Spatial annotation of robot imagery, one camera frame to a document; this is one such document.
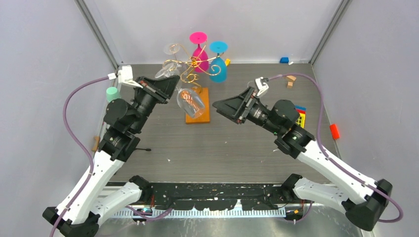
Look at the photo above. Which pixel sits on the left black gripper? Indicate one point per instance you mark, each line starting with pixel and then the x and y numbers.
pixel 166 86

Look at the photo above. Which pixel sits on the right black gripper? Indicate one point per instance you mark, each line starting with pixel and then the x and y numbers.
pixel 234 108

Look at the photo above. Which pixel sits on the clear ribbed wine glass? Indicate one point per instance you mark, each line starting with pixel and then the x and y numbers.
pixel 190 102

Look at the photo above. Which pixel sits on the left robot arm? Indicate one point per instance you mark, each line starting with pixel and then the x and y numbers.
pixel 82 213

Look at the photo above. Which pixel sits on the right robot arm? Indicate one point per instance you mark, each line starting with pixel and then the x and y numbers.
pixel 357 196

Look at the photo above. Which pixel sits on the orange wooden rack base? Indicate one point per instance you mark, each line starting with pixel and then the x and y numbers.
pixel 205 118

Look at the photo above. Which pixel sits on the blue wine glass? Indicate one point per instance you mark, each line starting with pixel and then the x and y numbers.
pixel 218 69

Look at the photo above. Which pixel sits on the pink wine glass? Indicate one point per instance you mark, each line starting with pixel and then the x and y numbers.
pixel 200 55

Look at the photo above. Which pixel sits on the mint green cup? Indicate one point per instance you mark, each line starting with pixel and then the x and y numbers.
pixel 112 93

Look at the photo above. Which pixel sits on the colourful toy brick building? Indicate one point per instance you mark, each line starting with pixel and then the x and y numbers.
pixel 302 115

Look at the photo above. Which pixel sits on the blue toy block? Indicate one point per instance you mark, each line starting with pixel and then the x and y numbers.
pixel 284 60

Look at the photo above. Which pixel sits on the wooden piece left edge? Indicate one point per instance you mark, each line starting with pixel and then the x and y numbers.
pixel 96 143

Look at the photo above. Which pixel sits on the red toy block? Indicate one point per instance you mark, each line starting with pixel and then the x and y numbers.
pixel 334 131

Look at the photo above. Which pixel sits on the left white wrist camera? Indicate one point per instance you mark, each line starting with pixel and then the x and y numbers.
pixel 124 75

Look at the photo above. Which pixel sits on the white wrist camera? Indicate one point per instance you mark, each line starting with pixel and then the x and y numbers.
pixel 124 75
pixel 262 86

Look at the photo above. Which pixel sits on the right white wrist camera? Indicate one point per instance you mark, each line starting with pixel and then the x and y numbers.
pixel 262 86

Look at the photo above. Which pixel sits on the gold wire wine glass rack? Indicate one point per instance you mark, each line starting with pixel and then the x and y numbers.
pixel 186 69

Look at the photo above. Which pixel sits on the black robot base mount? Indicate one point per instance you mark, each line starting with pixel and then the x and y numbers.
pixel 216 200

